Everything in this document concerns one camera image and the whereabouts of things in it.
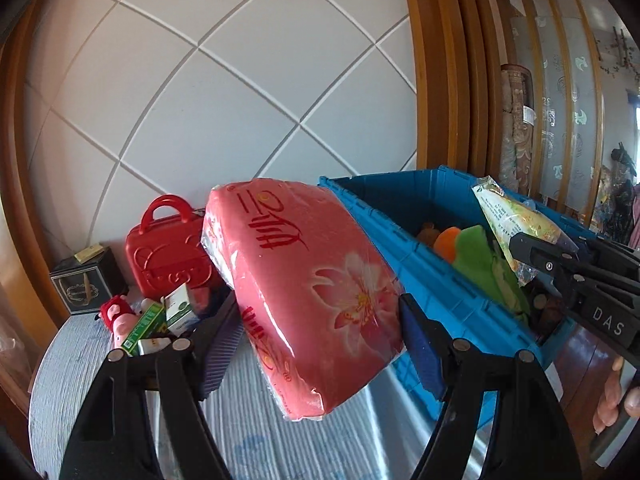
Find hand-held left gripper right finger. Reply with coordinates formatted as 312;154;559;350
399;293;584;480

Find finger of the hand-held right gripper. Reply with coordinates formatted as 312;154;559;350
509;232;584;287

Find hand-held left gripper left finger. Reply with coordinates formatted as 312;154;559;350
59;292;246;480

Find yellow green plastic packet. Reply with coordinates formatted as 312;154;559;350
471;175;568;287

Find green orange plush toy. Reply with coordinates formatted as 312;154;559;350
452;225;532;322

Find large pink floral tissue pack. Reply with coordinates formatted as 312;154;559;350
201;177;406;421

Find blue plastic crate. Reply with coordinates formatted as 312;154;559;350
319;165;599;431

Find person's right hand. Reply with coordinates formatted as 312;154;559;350
592;357;640;436

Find white green carton box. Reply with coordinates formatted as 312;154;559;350
162;283;199;337

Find cluttered household pile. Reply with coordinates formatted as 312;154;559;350
592;145;640;252

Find pink pig plush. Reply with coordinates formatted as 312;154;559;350
99;294;138;350

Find brown plush toy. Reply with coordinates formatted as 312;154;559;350
417;221;442;247

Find red bear-embossed suitcase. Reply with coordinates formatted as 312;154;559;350
125;195;212;297

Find rolled patterned mat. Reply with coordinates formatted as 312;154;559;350
500;64;537;187

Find black gift box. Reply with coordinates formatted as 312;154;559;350
49;247;130;316

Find striped pale blue bed sheet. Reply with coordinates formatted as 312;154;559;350
27;310;501;480

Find small gold box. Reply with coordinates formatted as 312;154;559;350
74;242;104;264

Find frosted glass wooden partition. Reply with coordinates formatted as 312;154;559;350
487;0;640;201

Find wooden headboard frame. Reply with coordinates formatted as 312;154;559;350
0;0;501;328

